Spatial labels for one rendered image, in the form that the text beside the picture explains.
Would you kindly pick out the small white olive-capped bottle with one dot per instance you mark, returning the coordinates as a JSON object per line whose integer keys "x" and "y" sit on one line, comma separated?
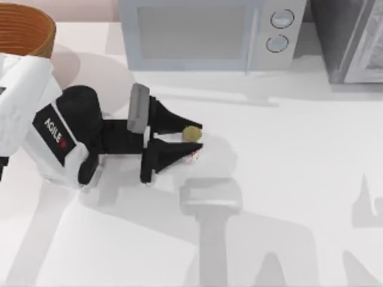
{"x": 191, "y": 133}

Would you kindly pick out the microwave oven door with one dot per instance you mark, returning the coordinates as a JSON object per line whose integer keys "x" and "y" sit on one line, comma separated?
{"x": 191, "y": 33}

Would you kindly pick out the pale microwave oven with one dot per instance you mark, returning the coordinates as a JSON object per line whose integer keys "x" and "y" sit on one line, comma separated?
{"x": 209, "y": 33}

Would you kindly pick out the round microwave knob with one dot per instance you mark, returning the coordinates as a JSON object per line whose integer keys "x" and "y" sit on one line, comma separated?
{"x": 282, "y": 18}
{"x": 277, "y": 43}

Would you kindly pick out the brown ridged basket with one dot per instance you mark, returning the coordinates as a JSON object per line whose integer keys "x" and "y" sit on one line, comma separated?
{"x": 21, "y": 27}

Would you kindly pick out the grey cabinet with dark inside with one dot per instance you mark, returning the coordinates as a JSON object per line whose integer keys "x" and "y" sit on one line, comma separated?
{"x": 332, "y": 39}

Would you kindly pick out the pale grey rounded camera box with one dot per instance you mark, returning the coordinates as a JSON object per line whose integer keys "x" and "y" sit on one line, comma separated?
{"x": 138, "y": 107}

